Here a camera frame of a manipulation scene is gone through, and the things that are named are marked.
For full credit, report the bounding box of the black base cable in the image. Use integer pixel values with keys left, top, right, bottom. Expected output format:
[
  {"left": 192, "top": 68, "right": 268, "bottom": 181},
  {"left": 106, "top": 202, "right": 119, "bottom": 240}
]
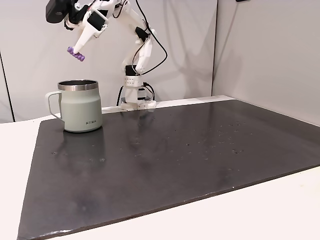
[{"left": 116, "top": 85, "right": 124, "bottom": 106}]

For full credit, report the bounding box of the black table mat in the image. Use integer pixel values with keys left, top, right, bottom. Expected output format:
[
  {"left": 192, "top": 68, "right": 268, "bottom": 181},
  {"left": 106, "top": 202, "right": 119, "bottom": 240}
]
[{"left": 16, "top": 98, "right": 320, "bottom": 240}]

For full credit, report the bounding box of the black camera box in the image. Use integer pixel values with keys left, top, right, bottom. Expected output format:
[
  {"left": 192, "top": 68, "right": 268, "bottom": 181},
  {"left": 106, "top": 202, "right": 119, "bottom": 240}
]
[{"left": 45, "top": 0, "right": 69, "bottom": 25}]

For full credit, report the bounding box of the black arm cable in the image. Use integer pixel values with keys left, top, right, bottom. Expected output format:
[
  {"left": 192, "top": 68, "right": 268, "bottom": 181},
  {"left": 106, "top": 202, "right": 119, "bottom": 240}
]
[{"left": 135, "top": 0, "right": 168, "bottom": 76}]

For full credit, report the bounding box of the grey-green mug steel rim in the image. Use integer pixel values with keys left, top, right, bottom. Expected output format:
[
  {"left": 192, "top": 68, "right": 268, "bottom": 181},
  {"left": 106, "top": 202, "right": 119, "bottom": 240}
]
[{"left": 44, "top": 79, "right": 104, "bottom": 134}]

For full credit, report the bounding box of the purple ribbed pen grip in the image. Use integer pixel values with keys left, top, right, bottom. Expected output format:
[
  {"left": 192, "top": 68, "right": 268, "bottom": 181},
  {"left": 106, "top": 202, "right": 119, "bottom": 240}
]
[{"left": 66, "top": 46, "right": 86, "bottom": 63}]

